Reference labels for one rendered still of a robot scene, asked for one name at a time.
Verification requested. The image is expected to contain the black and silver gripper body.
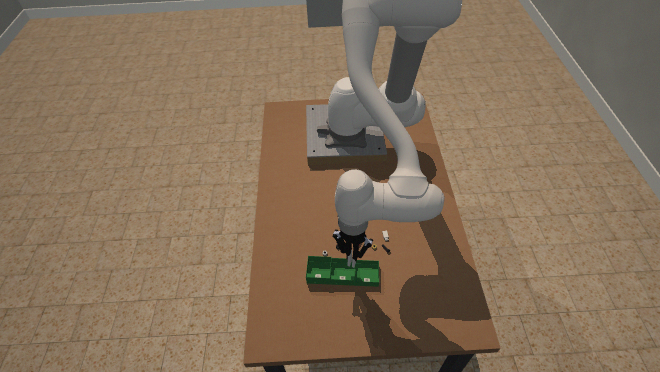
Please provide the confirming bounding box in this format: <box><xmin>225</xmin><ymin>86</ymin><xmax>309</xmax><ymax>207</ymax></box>
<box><xmin>339</xmin><ymin>230</ymin><xmax>367</xmax><ymax>244</ymax></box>

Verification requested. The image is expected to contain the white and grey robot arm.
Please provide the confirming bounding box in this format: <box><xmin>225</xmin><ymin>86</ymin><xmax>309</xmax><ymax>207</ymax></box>
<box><xmin>317</xmin><ymin>0</ymin><xmax>462</xmax><ymax>236</ymax></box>

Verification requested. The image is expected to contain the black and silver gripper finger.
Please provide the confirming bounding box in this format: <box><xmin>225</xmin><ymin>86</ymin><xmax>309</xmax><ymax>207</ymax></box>
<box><xmin>332</xmin><ymin>229</ymin><xmax>352</xmax><ymax>266</ymax></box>
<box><xmin>352</xmin><ymin>237</ymin><xmax>373</xmax><ymax>268</ymax></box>

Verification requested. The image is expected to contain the green three-compartment bin rack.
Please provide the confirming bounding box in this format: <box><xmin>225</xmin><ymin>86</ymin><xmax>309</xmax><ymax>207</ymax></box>
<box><xmin>306</xmin><ymin>256</ymin><xmax>379</xmax><ymax>287</ymax></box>

